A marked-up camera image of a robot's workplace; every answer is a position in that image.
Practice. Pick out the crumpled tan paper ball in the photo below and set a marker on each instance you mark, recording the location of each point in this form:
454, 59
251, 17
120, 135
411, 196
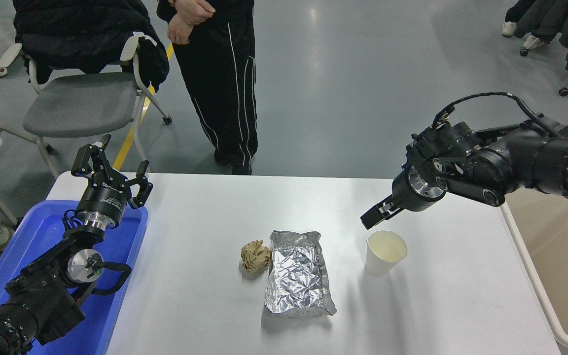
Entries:
255, 256

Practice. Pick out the crinkled silver foil tray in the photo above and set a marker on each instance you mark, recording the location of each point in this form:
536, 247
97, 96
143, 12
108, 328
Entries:
299, 276

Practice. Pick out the standing person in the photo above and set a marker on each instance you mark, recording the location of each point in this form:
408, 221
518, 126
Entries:
220, 79

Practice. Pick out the large pale plastic bin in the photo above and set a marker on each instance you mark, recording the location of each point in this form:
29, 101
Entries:
560, 256

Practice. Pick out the person's left hand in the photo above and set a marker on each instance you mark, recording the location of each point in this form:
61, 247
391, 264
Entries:
195, 10

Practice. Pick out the person with white shoes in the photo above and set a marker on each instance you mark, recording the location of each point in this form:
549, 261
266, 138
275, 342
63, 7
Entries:
513, 19

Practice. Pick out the white paper cup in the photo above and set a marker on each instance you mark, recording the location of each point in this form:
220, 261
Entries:
382, 256

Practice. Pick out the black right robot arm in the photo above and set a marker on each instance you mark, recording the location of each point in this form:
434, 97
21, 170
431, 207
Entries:
550, 158

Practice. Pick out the black jacket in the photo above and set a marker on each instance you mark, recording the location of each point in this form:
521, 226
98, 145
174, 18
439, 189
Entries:
82, 34

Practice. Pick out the blue plastic tray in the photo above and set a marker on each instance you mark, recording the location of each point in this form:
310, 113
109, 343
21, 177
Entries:
42, 231

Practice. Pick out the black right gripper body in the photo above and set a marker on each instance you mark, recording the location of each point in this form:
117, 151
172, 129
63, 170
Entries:
412, 201

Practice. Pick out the white frame chair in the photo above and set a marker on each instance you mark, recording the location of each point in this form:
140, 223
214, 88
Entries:
10, 54

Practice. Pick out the person's right hand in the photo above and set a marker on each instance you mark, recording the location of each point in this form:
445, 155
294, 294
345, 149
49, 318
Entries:
179, 32

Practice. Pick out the grey seat chair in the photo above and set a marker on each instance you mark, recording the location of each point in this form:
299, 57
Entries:
82, 103

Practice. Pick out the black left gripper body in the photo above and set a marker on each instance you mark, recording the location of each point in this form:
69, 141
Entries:
104, 197

